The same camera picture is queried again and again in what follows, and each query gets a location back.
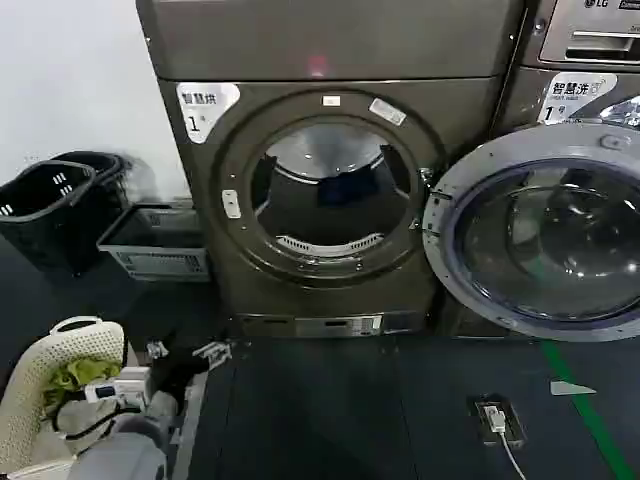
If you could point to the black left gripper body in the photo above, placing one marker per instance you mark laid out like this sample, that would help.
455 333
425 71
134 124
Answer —
177 372

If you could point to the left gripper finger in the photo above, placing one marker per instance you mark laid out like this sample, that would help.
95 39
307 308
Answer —
214 353
159 348

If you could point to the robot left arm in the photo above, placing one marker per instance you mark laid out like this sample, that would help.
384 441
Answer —
115 440

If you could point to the green cloth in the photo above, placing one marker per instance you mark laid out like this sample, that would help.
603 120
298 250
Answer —
80 377

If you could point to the grey plastic crate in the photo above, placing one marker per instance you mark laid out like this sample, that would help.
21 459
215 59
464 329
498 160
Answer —
160 260

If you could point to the white perforated laundry basket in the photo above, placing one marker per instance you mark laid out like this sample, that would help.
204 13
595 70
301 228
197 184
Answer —
30 380

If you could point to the black plastic laundry basket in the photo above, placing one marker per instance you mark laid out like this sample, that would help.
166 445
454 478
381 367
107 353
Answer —
45 220
112 172

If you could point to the dark blue garment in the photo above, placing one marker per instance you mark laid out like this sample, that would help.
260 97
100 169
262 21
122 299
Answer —
347 190

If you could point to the white plug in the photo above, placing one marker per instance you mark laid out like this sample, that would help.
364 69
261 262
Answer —
494 418

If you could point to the black floor socket box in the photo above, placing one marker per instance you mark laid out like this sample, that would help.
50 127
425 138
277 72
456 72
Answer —
510 420

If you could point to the grey front-load dryer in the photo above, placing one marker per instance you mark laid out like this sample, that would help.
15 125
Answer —
320 55

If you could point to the round glass dryer door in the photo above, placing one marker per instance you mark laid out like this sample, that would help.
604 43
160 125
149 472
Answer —
550 235

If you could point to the grey tape piece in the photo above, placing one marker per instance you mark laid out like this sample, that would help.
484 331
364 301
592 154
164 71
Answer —
570 388

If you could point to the green floor tape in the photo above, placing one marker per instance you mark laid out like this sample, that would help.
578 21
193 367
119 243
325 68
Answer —
575 395

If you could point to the grey washing machine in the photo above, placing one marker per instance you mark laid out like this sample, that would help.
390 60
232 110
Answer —
575 55

